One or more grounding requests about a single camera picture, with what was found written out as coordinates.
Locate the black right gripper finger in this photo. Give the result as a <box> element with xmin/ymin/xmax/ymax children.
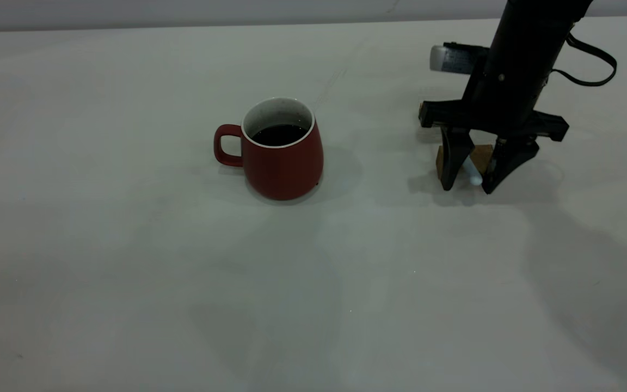
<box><xmin>440</xmin><ymin>128</ymin><xmax>476</xmax><ymax>191</ymax></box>
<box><xmin>482</xmin><ymin>136</ymin><xmax>540</xmax><ymax>195</ymax></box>

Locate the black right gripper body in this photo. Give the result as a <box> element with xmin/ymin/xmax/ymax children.
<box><xmin>420</xmin><ymin>54</ymin><xmax>570</xmax><ymax>143</ymax></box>

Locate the red ceramic mug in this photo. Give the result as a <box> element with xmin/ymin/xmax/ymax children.
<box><xmin>213</xmin><ymin>97</ymin><xmax>324</xmax><ymax>201</ymax></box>

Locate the dark coffee liquid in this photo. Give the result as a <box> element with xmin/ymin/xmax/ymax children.
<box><xmin>252</xmin><ymin>124</ymin><xmax>308</xmax><ymax>146</ymax></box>

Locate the notched wooden block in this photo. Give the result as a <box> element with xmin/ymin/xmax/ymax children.
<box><xmin>436</xmin><ymin>144</ymin><xmax>495</xmax><ymax>180</ymax></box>

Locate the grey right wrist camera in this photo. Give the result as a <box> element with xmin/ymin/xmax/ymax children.
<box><xmin>429</xmin><ymin>42</ymin><xmax>491</xmax><ymax>75</ymax></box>

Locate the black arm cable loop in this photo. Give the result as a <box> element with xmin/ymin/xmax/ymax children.
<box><xmin>550</xmin><ymin>33</ymin><xmax>618</xmax><ymax>88</ymax></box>

